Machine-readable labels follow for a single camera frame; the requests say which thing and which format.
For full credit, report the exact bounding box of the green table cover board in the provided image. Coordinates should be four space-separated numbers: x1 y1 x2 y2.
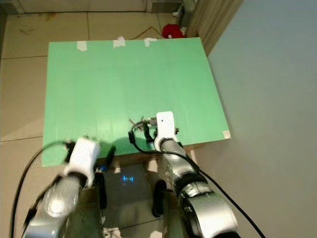
42 37 232 167

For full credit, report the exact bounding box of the striped wooden wall panel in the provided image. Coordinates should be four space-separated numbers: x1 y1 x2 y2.
187 0 246 55

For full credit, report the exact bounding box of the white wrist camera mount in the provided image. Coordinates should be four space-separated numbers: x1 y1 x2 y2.
63 137 103 188
154 111 179 152

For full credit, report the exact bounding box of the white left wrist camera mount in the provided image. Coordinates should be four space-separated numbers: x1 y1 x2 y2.
63 137 103 188

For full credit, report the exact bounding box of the black robot hip part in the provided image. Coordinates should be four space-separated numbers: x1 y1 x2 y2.
154 179 167 217

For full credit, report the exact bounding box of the dark grey robot leg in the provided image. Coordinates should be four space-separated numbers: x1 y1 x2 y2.
163 191 190 238

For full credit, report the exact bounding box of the red plastic item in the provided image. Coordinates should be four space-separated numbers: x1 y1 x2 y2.
161 23 187 39

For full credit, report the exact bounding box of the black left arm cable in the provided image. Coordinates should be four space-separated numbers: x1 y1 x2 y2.
11 141 70 238

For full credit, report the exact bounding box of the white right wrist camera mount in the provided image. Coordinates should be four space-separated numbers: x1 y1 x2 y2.
154 111 179 152

